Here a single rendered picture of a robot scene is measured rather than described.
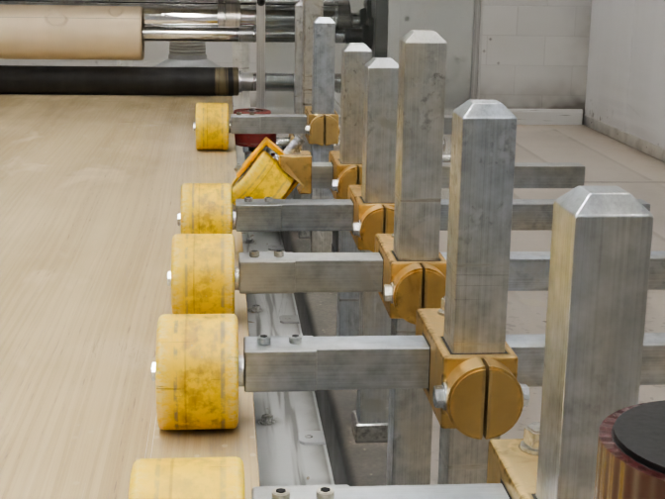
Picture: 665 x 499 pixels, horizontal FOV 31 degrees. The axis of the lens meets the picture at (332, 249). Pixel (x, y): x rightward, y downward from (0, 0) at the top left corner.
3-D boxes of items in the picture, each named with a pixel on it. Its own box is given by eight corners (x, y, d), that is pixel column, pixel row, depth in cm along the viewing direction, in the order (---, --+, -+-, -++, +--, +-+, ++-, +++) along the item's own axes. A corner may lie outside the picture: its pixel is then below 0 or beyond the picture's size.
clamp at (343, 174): (369, 187, 164) (369, 149, 162) (381, 207, 151) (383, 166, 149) (324, 187, 163) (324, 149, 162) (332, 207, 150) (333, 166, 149)
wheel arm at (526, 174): (577, 184, 163) (579, 162, 162) (584, 188, 160) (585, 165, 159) (308, 184, 159) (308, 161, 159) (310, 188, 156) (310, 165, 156)
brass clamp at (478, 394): (486, 370, 91) (489, 306, 90) (530, 440, 78) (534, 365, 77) (406, 371, 91) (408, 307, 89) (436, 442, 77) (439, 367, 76)
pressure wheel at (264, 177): (255, 216, 162) (293, 171, 161) (257, 228, 155) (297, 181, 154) (221, 188, 161) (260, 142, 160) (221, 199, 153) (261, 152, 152)
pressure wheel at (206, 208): (232, 244, 127) (232, 264, 135) (232, 172, 130) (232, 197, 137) (175, 244, 127) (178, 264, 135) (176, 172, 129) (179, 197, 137)
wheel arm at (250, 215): (638, 224, 139) (641, 193, 138) (649, 231, 135) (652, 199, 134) (203, 226, 134) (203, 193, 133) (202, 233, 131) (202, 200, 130)
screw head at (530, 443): (554, 440, 65) (555, 419, 65) (564, 454, 63) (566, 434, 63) (516, 440, 65) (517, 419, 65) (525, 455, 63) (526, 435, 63)
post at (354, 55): (360, 401, 163) (369, 42, 152) (363, 410, 160) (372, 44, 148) (334, 401, 163) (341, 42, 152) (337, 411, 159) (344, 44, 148)
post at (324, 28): (329, 294, 211) (333, 17, 200) (331, 300, 208) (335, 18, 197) (309, 295, 211) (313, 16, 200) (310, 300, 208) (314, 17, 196)
